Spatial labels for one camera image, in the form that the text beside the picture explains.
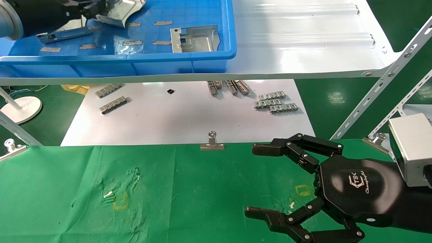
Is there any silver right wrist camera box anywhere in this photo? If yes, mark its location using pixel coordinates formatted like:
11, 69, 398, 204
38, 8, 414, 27
388, 113, 432, 188

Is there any yellow bag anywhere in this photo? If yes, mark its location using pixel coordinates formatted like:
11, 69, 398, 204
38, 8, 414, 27
61, 84, 91, 96

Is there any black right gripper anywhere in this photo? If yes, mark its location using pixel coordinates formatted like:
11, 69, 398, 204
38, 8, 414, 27
244, 133, 406, 243

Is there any flat sheet metal bracket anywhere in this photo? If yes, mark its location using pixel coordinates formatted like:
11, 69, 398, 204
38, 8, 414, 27
170, 25, 220, 54

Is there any white perforated shelf post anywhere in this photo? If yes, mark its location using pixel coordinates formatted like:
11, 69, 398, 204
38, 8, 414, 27
331, 16, 432, 140
0, 111, 44, 146
368, 70, 432, 139

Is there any boxy sheet metal bracket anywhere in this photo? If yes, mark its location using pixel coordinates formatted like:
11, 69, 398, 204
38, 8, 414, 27
36, 26, 94, 44

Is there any angled sheet metal bracket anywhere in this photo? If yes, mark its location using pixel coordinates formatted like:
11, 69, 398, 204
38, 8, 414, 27
96, 0, 146, 28

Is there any white round-base lamp stand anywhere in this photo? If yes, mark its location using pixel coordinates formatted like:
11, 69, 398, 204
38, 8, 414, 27
0, 87, 43, 124

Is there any white shelf board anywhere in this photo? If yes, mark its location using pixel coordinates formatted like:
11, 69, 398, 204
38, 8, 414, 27
0, 0, 402, 86

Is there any green table cloth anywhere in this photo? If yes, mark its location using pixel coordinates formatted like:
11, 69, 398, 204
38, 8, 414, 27
0, 138, 407, 243

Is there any silver binder clip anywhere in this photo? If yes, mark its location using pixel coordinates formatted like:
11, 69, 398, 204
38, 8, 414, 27
362, 133, 393, 155
0, 139, 28, 162
200, 131, 226, 151

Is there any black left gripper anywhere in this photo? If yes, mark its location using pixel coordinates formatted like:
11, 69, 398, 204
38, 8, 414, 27
14, 0, 109, 37

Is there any blue plastic bin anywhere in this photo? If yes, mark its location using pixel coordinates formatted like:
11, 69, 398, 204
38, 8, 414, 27
0, 0, 237, 79

